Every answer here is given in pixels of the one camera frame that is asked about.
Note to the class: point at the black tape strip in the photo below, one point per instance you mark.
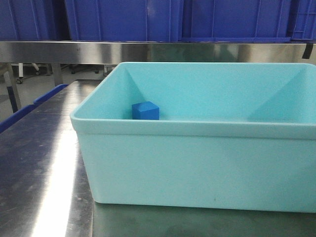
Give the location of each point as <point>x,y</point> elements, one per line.
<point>308,51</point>

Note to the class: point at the light teal plastic tub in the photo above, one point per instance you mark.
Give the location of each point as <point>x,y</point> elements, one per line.
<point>229,135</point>

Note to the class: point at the blue crate upper left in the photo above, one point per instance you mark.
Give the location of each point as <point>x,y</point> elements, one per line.
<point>33,20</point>

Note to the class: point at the stainless steel shelf rail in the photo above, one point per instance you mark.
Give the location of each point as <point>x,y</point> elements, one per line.
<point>71,52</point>

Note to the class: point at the blue crate upper middle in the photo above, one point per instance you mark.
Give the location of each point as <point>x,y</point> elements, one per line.
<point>125,20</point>

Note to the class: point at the blue crate far right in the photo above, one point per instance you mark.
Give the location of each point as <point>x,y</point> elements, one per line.
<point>302,20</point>

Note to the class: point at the blue crate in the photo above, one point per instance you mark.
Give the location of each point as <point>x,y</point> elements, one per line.
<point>125,20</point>
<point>302,20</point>
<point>243,21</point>
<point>33,20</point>

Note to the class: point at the blue crate upper right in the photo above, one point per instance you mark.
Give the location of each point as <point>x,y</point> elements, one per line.
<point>243,21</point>

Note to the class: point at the small blue cube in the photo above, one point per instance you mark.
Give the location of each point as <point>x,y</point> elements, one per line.
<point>145,111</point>

